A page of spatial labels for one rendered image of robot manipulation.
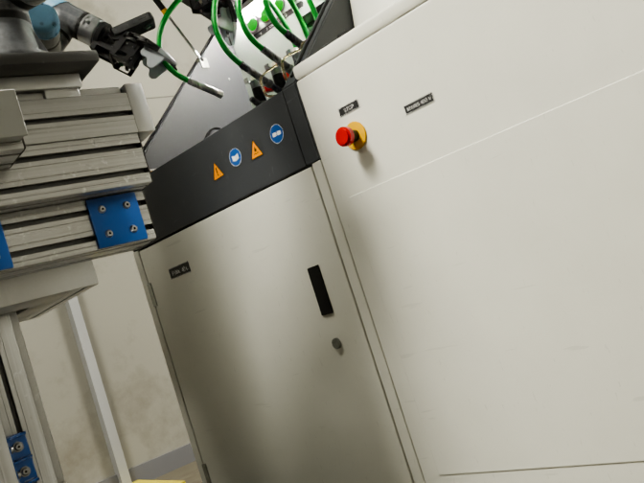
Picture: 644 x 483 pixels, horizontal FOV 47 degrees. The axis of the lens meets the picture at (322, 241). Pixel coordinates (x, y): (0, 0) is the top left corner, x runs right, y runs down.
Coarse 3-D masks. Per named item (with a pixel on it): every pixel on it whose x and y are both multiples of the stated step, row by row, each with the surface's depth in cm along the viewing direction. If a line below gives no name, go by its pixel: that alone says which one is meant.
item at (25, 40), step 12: (0, 12) 120; (12, 12) 121; (0, 24) 119; (12, 24) 120; (24, 24) 122; (0, 36) 118; (12, 36) 119; (24, 36) 120; (36, 36) 124; (0, 48) 117; (12, 48) 118; (24, 48) 119; (36, 48) 121
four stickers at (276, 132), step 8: (272, 128) 150; (280, 128) 149; (272, 136) 150; (280, 136) 149; (248, 144) 155; (256, 144) 154; (272, 144) 151; (232, 152) 159; (240, 152) 158; (256, 152) 154; (216, 160) 163; (232, 160) 160; (240, 160) 158; (216, 168) 163; (232, 168) 160; (216, 176) 164
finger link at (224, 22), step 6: (222, 12) 183; (228, 12) 184; (222, 18) 183; (228, 18) 184; (222, 24) 183; (228, 24) 184; (234, 24) 184; (228, 30) 184; (234, 30) 184; (234, 36) 185; (234, 42) 185
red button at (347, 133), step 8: (344, 128) 133; (352, 128) 136; (360, 128) 135; (336, 136) 134; (344, 136) 133; (352, 136) 133; (360, 136) 135; (344, 144) 134; (352, 144) 137; (360, 144) 136
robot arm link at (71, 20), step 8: (48, 0) 186; (56, 0) 186; (56, 8) 185; (64, 8) 186; (72, 8) 186; (64, 16) 185; (72, 16) 185; (80, 16) 185; (64, 24) 185; (72, 24) 185; (72, 32) 186
